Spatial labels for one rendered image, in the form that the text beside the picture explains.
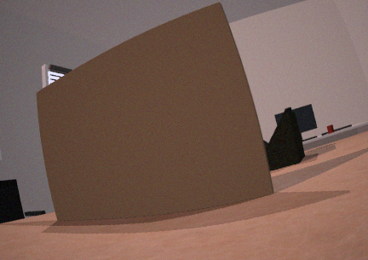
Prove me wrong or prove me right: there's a brown flat board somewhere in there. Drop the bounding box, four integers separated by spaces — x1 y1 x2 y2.
37 3 274 221

